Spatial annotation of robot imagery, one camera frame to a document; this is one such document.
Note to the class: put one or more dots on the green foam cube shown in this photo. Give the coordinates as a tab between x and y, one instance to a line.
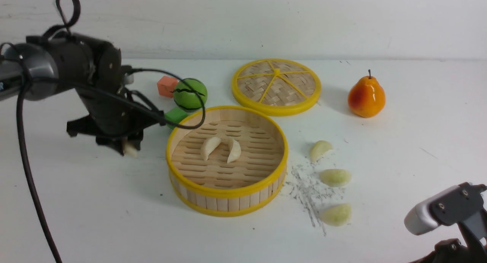
175	115

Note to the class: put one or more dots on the yellow woven steamer lid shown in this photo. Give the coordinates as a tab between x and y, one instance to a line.
276	87

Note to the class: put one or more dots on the orange foam cube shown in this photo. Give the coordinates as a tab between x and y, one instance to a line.
166	85

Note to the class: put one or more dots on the green toy watermelon ball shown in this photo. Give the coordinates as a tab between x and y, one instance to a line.
190	95

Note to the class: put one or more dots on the orange toy pear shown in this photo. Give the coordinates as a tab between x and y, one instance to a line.
367	97

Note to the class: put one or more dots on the yellow bamboo steamer tray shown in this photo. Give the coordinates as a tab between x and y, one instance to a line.
228	190

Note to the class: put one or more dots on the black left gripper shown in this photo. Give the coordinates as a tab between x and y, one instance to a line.
109	121

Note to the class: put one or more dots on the white dumpling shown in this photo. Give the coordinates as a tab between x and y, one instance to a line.
208	146
234	150
129	149

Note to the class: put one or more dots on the greenish dumpling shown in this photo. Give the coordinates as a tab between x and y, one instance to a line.
335	177
338	215
319	149

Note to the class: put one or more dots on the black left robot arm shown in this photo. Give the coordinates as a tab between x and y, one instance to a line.
64	59

